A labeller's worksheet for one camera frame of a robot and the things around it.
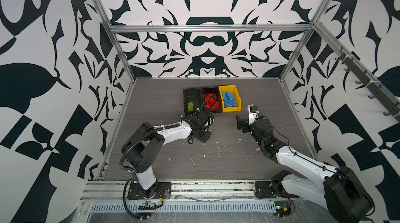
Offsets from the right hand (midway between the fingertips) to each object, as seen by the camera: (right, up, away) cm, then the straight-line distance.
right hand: (244, 113), depth 84 cm
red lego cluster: (-17, +6, +20) cm, 27 cm away
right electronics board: (+14, -41, -12) cm, 45 cm away
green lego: (-30, +3, +19) cm, 36 cm away
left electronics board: (-47, -42, -11) cm, 64 cm away
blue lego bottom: (-5, +6, +19) cm, 21 cm away
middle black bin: (-14, +13, +24) cm, 30 cm away
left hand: (-20, -11, +7) cm, 24 cm away
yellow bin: (-2, +14, +24) cm, 28 cm away
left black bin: (-29, +6, +28) cm, 40 cm away
